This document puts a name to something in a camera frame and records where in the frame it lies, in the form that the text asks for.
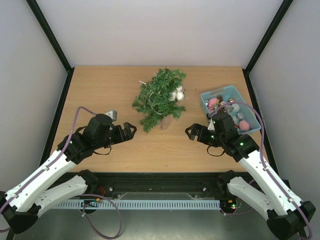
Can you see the light blue cable duct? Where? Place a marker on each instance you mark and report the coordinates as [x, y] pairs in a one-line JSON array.
[[78, 204]]

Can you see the pink fluffy ornament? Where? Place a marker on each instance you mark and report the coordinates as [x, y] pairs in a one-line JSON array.
[[213, 103]]

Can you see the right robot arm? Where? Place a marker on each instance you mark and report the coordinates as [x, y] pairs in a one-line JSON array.
[[285, 212]]

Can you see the pink pompom ornament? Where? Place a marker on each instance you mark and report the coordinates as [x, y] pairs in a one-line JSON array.
[[244, 126]]

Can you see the light blue plastic basket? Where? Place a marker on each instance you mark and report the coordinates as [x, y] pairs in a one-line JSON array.
[[238, 112]]

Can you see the white cotton boll ornament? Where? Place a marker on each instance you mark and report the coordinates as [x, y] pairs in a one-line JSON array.
[[178, 94]]

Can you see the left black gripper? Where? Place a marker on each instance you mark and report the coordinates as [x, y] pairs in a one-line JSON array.
[[126, 125]]

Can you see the small green christmas tree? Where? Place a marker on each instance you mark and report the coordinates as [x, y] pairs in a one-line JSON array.
[[171, 79]]

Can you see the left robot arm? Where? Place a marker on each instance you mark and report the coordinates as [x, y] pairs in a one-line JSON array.
[[22, 205]]

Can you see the black aluminium frame rail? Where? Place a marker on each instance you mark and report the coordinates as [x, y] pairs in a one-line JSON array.
[[114, 185]]

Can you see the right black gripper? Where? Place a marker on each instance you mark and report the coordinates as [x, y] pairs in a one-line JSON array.
[[200, 133]]

